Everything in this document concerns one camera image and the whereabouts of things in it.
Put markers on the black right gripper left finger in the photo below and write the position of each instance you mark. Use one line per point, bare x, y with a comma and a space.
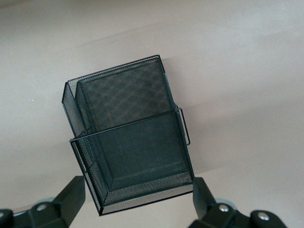
64, 204

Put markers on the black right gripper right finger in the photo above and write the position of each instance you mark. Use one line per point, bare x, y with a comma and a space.
213, 216

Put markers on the black mesh two-tier tray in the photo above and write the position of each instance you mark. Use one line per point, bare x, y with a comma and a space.
133, 142

